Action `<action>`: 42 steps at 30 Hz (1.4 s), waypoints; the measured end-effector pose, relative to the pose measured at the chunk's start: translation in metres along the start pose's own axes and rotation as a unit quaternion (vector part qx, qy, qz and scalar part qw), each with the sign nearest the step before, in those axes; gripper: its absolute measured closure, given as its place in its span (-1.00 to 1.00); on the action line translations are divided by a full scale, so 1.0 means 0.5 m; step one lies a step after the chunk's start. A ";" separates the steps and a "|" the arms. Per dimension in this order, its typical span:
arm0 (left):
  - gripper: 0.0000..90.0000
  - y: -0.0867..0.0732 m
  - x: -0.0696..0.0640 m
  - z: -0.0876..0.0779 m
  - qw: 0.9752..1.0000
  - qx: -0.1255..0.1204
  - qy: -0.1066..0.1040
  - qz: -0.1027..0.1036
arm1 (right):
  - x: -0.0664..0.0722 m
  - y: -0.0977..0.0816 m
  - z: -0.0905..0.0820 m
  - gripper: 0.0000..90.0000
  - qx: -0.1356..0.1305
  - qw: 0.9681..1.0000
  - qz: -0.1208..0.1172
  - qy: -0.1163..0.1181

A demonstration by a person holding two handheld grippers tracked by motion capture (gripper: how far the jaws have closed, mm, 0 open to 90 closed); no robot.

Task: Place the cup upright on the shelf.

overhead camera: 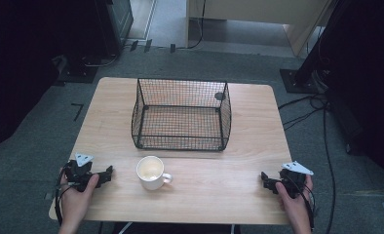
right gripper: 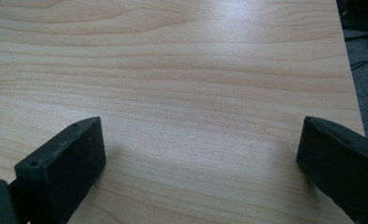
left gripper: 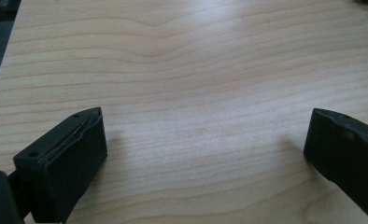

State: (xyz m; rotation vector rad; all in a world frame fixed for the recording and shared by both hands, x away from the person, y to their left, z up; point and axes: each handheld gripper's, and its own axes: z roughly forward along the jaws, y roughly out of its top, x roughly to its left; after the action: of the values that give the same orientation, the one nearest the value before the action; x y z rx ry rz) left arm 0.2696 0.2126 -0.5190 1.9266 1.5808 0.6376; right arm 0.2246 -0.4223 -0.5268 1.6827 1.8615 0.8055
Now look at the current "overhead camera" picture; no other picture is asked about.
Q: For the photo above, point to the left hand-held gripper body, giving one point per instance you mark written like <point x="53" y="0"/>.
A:
<point x="79" y="172"/>

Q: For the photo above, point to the person's left hand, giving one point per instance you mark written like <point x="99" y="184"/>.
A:
<point x="73" y="204"/>

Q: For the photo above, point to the white cup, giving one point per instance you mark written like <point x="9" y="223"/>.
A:
<point x="151" y="182"/>

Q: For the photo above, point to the black cabinet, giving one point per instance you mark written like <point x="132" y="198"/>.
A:
<point x="113" y="26"/>

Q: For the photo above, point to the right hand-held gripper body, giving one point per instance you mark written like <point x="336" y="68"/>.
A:
<point x="294" y="182"/>

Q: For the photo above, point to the black stand base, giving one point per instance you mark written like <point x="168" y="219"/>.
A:
<point x="79" y="73"/>

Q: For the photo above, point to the dark curtain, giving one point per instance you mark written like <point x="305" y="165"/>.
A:
<point x="18" y="65"/>

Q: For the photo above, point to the person's right hand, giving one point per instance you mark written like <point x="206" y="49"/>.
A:
<point x="295" y="209"/>

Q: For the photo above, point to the black stand with base plate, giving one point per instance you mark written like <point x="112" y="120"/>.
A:
<point x="302" y="81"/>

